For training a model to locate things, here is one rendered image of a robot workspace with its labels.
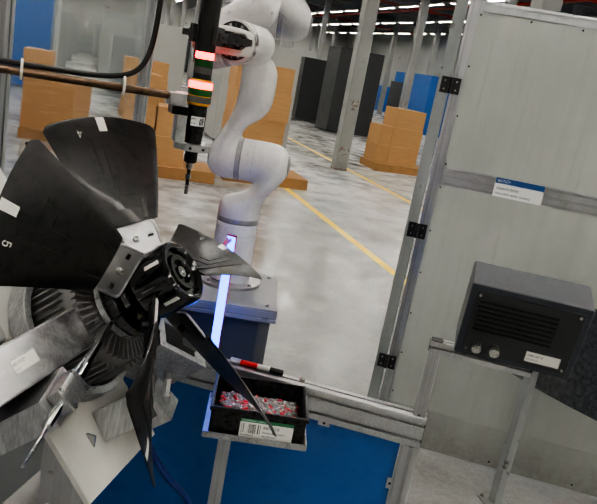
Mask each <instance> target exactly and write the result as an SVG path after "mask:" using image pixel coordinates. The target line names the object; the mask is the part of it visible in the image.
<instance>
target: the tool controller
mask: <svg viewBox="0 0 597 504"><path fill-rule="evenodd" d="M594 315H595V307H594V302H593V297H592V292H591V287H589V286H585V285H581V284H577V283H572V282H568V281H563V280H559V279H555V278H550V277H546V276H541V275H537V274H533V273H528V272H524V271H519V270H515V269H511V268H506V267H502V266H497V265H493V264H489V263H484V262H480V261H475V263H474V266H473V269H472V273H471V277H470V280H469V284H468V287H467V291H466V295H465V298H464V302H463V305H462V309H461V313H460V316H459V320H458V323H457V329H456V337H455V344H454V350H455V351H456V352H460V353H464V354H468V355H472V356H476V357H480V358H484V359H488V360H492V361H496V362H499V363H503V364H507V365H511V366H515V367H519V368H523V369H527V370H531V371H535V372H539V373H543V374H547V375H551V376H555V377H559V378H563V379H569V378H570V375H571V373H572V370H573V368H574V365H575V363H576V360H577V358H578V355H579V353H580V350H581V348H582V345H583V343H584V340H585V337H586V335H587V332H588V330H589V327H590V325H591V322H592V320H593V317H594Z"/></svg>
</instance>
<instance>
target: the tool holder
mask: <svg viewBox="0 0 597 504"><path fill-rule="evenodd" d="M166 102H167V103H168V111H169V112H170V113H172V114H174V120H173V128H172V135H171V139H172V140H173V141H174V142H173V147H174V148H177V149H180V150H184V151H189V152H196V153H210V152H211V147H212V146H211V145H209V144H206V143H202V144H201V145H196V144H190V143H186V142H184V137H185V130H186V123H187V116H188V113H189V108H188V107H186V102H187V94H182V93H177V92H174V91H170V97H169V99H167V101H166Z"/></svg>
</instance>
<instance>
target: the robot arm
mask: <svg viewBox="0 0 597 504"><path fill-rule="evenodd" d="M312 23H313V18H312V13H311V10H310V8H309V6H308V4H307V3H306V1H305V0H233V1H232V2H231V3H230V4H228V5H226V6H225V7H223V8H221V14H220V21H219V27H214V32H213V39H212V45H213V46H216V49H215V57H214V64H213V69H219V68H225V67H230V66H236V65H242V74H241V81H240V87H239V93H238V97H237V101H236V104H235V107H234V110H233V112H232V114H231V116H230V118H229V119H228V121H227V122H226V124H225V125H224V127H223V128H222V130H221V131H220V132H219V134H218V135H217V136H216V138H215V139H214V141H213V142H212V144H211V146H212V147H211V152H210V153H208V155H207V164H208V167H209V168H210V170H211V171H212V172H213V173H214V174H216V175H218V176H220V177H224V178H229V179H235V180H242V181H247V182H251V183H252V186H251V187H250V188H249V189H247V190H244V191H240V192H236V193H231V194H227V195H225V196H223V197H222V198H221V200H220V203H219V208H218V215H217V221H216V228H215V235H214V240H216V241H218V242H219V243H221V244H223V243H224V241H225V240H226V238H227V234H231V235H235V236H237V241H236V248H235V253H236V254H237V255H238V256H240V257H241V258H242V259H243V260H244V261H246V262H247V263H248V264H249V265H250V266H251V264H252V257H253V251H254V245H255V239H256V233H257V226H258V220H259V215H260V210H261V207H262V204H263V202H264V201H265V199H266V198H267V197H268V195H269V194H270V193H271V192H272V191H273V190H275V189H276V188H277V187H278V186H279V185H280V184H281V183H282V182H283V181H284V180H285V178H286V177H287V176H288V173H289V170H290V165H291V162H290V161H291V159H290V156H289V154H288V152H287V151H286V149H285V148H283V147H282V146H280V145H278V144H274V143H270V142H264V141H259V140H253V139H247V138H243V136H242V134H243V131H244V130H245V129H246V128H247V127H248V126H249V125H251V124H253V123H255V122H257V121H259V120H260V119H262V118H263V117H264V116H265V115H266V114H267V113H268V112H269V110H270V109H271V106H272V104H273V100H274V96H275V91H276V85H277V78H278V74H277V69H276V66H275V64H274V62H273V61H272V59H271V57H272V55H273V53H274V50H275V42H274V38H275V39H280V40H286V41H299V40H302V39H304V38H305V37H306V36H307V35H308V34H309V33H310V31H311V28H312ZM197 25H198V23H193V22H191V24H190V27H189V28H183V29H182V34H184V35H188V36H189V41H191V42H192V46H193V47H194V48H195V41H196V33H197ZM201 276H202V275H201ZM201 278H202V283H203V284H205V285H207V286H210V287H213V288H217V289H219V284H220V278H221V275H208V276H202V277H201ZM259 287H260V280H259V279H257V278H253V277H247V276H237V275H231V278H230V285H229V291H238V292H244V291H252V290H255V289H257V288H259Z"/></svg>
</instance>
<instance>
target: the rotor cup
mask: <svg viewBox="0 0 597 504"><path fill-rule="evenodd" d="M156 260H158V263H159V264H157V265H155V266H153V267H151V268H149V269H148V270H146V271H144V267H146V266H147V265H149V264H151V263H153V262H155V261H156ZM179 266H181V267H183V268H184V270H185V272H186V276H185V277H182V276H181V275H180V273H179V271H178V267H179ZM202 294H203V283H202V278H201V274H200V272H199V269H198V267H197V265H196V263H195V262H194V260H193V258H192V257H191V256H190V254H189V253H188V252H187V251H186V250H185V249H184V248H183V247H181V246H180V245H179V244H177V243H175V242H165V243H163V244H161V245H159V246H157V247H156V248H154V249H152V250H150V251H148V252H147V253H145V254H143V257H142V260H141V261H140V263H139V265H138V267H137V268H136V270H135V272H134V273H133V275H132V277H131V279H130V280H129V282H128V284H127V285H126V287H125V289H124V291H123V292H122V294H121V295H120V296H119V297H118V298H114V297H112V296H109V295H107V294H104V293H102V296H103V300H104V302H105V305H106V307H107V309H108V311H109V313H110V314H111V316H112V317H113V319H114V320H115V321H116V322H117V324H118V325H119V326H120V327H121V328H123V329H124V330H125V331H127V332H128V333H130V334H132V335H134V336H138V337H144V333H145V331H141V330H140V327H141V322H142V321H145V322H147V319H148V315H149V312H150V308H151V304H152V301H153V297H154V295H156V298H158V314H159V315H160V317H159V319H157V321H158V326H159V324H160V320H161V318H166V317H168V316H170V315H172V314H174V313H176V312H178V311H180V310H182V309H184V308H186V307H188V306H190V305H192V304H194V303H195V302H197V301H198V300H199V299H200V298H201V297H202ZM175 297H178V298H180V299H179V300H177V301H175V302H173V303H171V304H169V305H167V306H165V305H164V303H166V302H168V301H169V300H171V299H173V298H175Z"/></svg>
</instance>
